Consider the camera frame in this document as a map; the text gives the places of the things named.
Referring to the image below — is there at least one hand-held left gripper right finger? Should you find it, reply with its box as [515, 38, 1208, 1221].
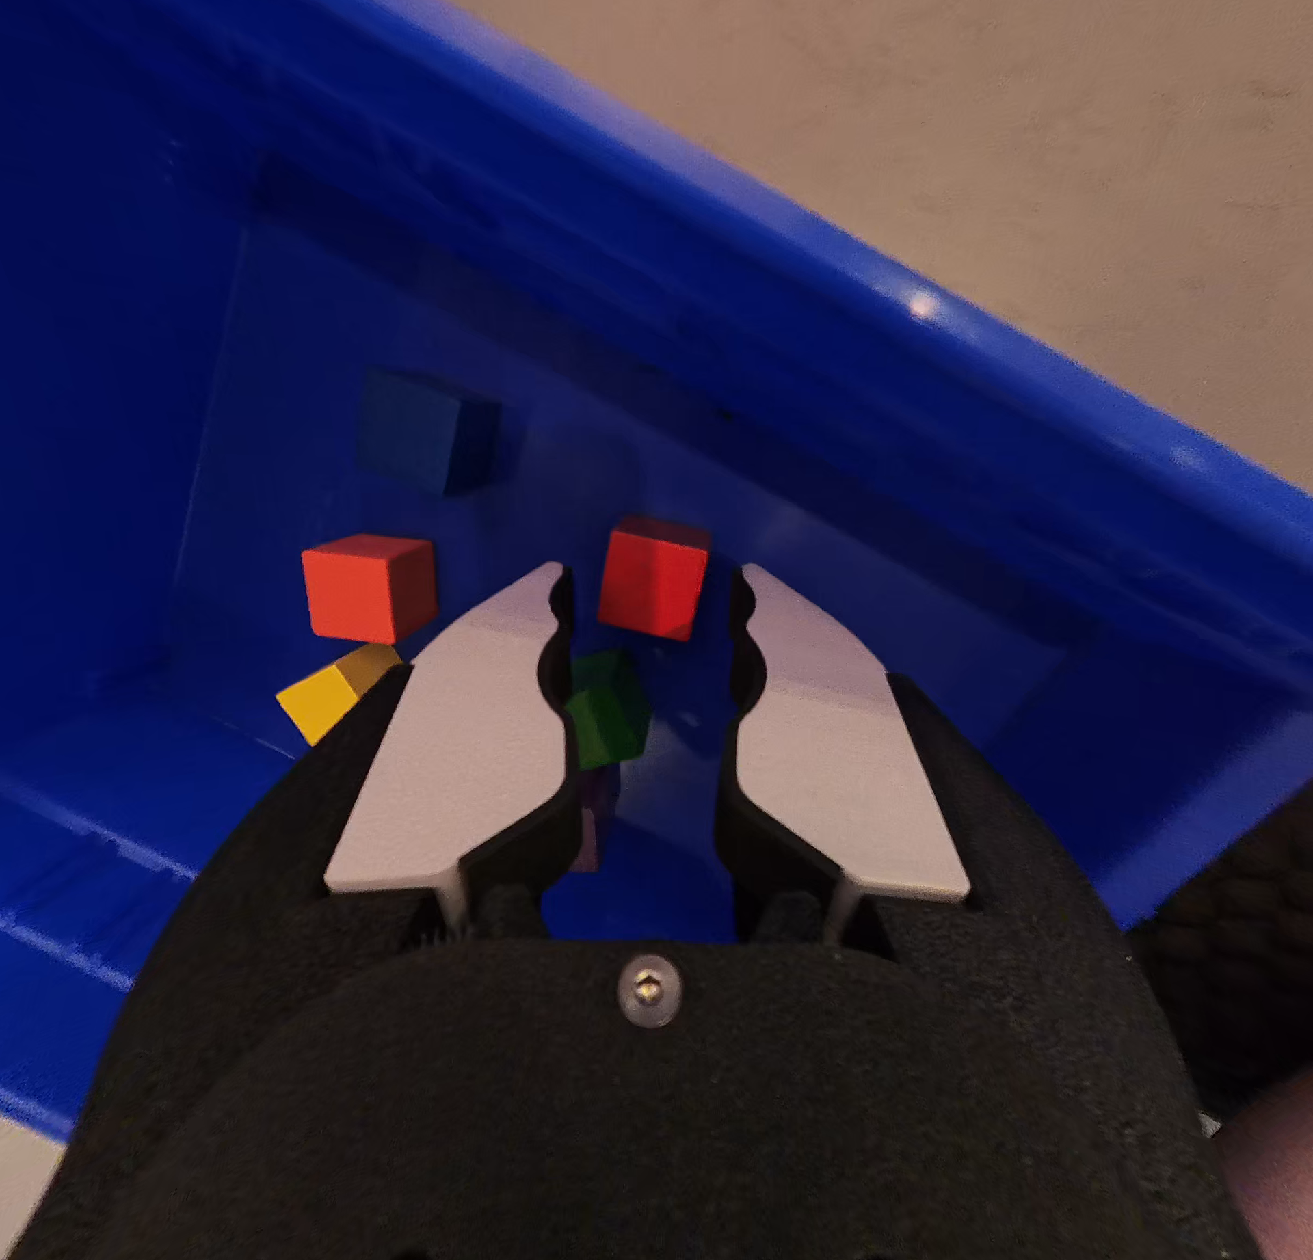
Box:
[716, 563, 972, 904]

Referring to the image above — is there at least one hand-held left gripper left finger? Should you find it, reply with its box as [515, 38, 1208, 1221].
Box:
[323, 563, 578, 903]

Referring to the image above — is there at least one yellow wooden cube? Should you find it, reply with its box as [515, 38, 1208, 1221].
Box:
[274, 644, 404, 747]

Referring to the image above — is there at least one purple wooden cube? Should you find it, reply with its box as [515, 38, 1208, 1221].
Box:
[573, 763, 624, 875]

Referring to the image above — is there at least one green wooden cube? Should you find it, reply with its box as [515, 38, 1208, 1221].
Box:
[565, 649, 655, 772]

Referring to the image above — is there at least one orange wooden cube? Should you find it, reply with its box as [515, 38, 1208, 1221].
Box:
[300, 534, 440, 645]

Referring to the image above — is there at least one red wooden cube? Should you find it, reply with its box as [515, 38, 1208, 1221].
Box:
[596, 517, 714, 645]

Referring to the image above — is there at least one blue wooden cube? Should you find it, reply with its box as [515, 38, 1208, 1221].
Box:
[356, 370, 504, 498]

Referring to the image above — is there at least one blue plastic bin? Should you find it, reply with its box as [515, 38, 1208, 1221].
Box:
[0, 0, 1313, 1144]

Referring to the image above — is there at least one person's leg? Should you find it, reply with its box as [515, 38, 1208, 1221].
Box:
[1210, 1070, 1313, 1260]

